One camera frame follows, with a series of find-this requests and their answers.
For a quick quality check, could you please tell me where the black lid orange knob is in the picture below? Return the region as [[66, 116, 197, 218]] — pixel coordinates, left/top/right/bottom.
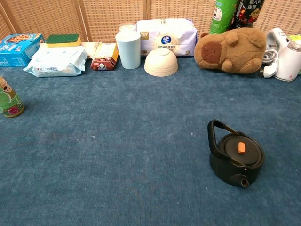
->
[[222, 134, 261, 167]]

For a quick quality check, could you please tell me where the blue carpet table cover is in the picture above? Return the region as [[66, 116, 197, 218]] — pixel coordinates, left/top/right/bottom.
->
[[0, 57, 301, 226]]

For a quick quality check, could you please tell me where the cream upturned bowl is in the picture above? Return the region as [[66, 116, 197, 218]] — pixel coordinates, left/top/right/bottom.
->
[[143, 48, 179, 77]]

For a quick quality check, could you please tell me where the light blue cup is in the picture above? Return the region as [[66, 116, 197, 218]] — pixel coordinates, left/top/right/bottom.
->
[[115, 30, 142, 70]]

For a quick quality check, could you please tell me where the red and yellow snack box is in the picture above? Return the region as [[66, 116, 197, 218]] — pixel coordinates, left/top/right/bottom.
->
[[90, 43, 119, 72]]

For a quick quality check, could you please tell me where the white purple tissue pack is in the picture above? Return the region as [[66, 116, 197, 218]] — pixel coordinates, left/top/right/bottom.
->
[[136, 18, 198, 57]]

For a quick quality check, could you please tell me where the white crumpled bag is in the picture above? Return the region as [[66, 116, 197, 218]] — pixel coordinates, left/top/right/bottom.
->
[[81, 41, 103, 59]]

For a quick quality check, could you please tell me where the clear lidded jar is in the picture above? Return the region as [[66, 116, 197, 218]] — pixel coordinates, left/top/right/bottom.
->
[[118, 22, 137, 32]]

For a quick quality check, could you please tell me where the wicker folding screen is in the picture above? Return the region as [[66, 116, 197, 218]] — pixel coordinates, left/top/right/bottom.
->
[[0, 0, 301, 44]]

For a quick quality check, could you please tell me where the brown capybara plush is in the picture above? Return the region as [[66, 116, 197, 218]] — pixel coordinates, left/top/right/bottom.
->
[[193, 27, 267, 74]]

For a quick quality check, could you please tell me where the light blue wet wipes pack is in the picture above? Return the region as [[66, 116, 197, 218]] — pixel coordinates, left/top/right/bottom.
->
[[23, 43, 88, 78]]

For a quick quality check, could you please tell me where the green and yellow sponge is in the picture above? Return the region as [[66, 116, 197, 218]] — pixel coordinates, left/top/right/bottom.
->
[[45, 33, 81, 48]]

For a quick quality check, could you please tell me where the green drink bottle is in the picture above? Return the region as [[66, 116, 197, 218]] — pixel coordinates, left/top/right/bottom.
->
[[208, 0, 239, 35]]

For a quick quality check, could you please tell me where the dark coffee bottle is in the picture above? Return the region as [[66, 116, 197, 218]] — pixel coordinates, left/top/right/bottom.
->
[[229, 0, 263, 31]]

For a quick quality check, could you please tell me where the white handheld appliance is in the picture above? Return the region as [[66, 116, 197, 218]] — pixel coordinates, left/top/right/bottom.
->
[[266, 28, 291, 51]]

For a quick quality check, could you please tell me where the blue cookie box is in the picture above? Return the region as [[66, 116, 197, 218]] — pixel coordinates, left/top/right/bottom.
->
[[0, 33, 46, 68]]

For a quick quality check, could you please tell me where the white small electric kettle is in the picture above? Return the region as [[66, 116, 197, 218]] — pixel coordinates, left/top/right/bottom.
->
[[274, 40, 301, 82]]

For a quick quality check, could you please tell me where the black teapot with handle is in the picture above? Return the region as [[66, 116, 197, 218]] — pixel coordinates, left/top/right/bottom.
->
[[207, 119, 266, 188]]

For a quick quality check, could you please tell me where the white power cord with plug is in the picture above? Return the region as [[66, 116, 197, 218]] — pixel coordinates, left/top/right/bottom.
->
[[262, 49, 280, 79]]

